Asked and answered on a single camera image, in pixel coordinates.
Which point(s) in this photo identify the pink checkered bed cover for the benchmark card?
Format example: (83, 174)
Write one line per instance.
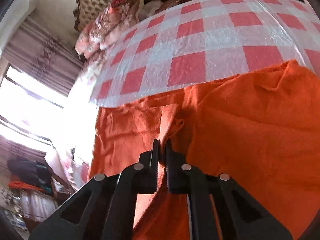
(200, 42)

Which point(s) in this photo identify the orange towel blanket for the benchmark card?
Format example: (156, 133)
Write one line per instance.
(237, 130)

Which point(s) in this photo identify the window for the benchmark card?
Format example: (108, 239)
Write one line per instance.
(22, 105)

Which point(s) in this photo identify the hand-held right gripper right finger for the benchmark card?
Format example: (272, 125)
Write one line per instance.
(177, 177)

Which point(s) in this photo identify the pale pink pillow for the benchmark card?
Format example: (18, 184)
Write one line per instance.
(152, 7)

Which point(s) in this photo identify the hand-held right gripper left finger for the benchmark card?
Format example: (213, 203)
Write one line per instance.
(147, 175)

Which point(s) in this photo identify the folded floral quilt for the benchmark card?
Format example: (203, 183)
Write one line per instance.
(112, 17)

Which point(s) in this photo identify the pile of dark clothes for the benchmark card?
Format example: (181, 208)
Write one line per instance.
(27, 171)

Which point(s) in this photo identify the clear plastic storage box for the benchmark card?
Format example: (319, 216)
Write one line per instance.
(37, 205)

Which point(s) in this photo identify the striped floral curtain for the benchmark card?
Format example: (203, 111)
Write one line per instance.
(37, 55)

